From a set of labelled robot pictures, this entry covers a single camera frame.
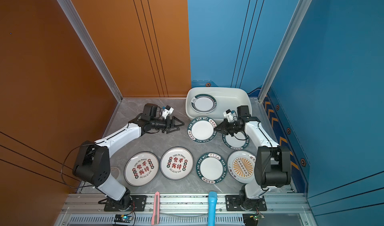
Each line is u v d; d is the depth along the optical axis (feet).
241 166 2.78
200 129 2.85
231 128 2.46
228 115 2.71
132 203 2.38
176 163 2.84
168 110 2.65
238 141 3.10
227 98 3.94
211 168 2.78
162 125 2.46
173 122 2.43
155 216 2.28
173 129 2.49
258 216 2.27
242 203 2.19
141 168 2.78
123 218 2.33
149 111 2.28
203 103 3.71
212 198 2.37
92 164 1.48
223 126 2.47
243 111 2.38
